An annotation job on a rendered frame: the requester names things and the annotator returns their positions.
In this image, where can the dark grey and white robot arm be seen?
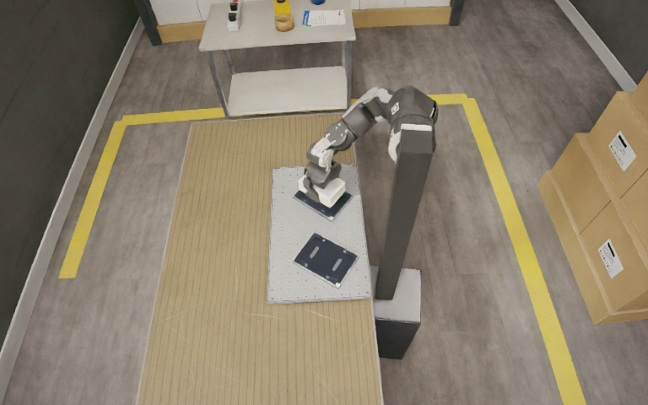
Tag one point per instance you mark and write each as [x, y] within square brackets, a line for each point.
[408, 103]

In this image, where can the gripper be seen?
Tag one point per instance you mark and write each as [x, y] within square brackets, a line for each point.
[320, 176]

